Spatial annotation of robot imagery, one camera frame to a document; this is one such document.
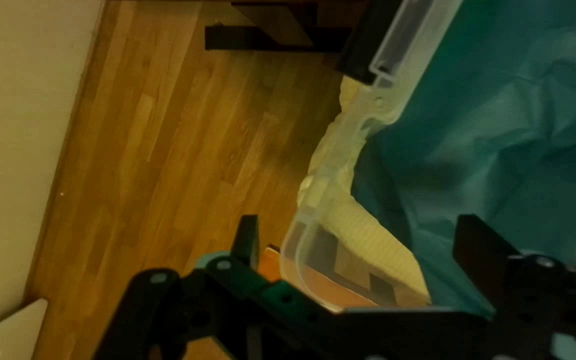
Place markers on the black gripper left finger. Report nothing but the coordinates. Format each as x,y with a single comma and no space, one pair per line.
245,241

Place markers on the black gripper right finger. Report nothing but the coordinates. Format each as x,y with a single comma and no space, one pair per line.
481,251

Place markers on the teal cloth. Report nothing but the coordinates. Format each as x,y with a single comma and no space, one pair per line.
500,132

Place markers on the cream bed sheet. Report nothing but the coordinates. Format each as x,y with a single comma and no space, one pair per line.
368,230

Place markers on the clear plastic storage bin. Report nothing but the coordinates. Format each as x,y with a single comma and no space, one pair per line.
394,47

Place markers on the white flat board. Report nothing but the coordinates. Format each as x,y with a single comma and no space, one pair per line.
9,333

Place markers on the black metal stand frame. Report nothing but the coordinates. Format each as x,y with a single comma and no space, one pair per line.
268,36

